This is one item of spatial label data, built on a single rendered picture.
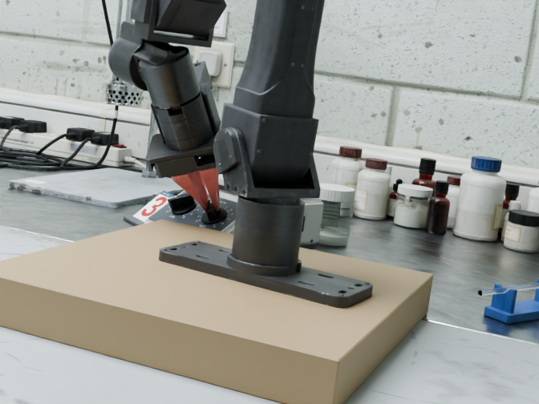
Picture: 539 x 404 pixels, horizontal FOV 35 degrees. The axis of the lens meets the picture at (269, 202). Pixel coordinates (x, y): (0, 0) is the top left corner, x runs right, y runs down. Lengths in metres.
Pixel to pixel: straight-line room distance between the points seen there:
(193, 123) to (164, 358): 0.37
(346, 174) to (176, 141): 0.57
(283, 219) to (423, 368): 0.18
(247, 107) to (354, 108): 0.84
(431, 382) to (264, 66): 0.31
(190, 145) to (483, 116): 0.71
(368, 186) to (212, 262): 0.67
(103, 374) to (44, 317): 0.09
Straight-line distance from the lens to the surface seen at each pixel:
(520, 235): 1.37
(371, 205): 1.44
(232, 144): 0.77
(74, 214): 1.23
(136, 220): 1.20
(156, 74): 0.95
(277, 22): 0.77
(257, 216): 0.77
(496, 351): 0.85
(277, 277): 0.78
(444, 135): 1.57
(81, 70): 1.87
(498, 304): 0.96
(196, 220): 1.05
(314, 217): 1.13
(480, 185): 1.39
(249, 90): 0.78
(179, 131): 0.97
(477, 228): 1.40
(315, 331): 0.67
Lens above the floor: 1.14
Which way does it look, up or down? 9 degrees down
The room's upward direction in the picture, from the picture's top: 7 degrees clockwise
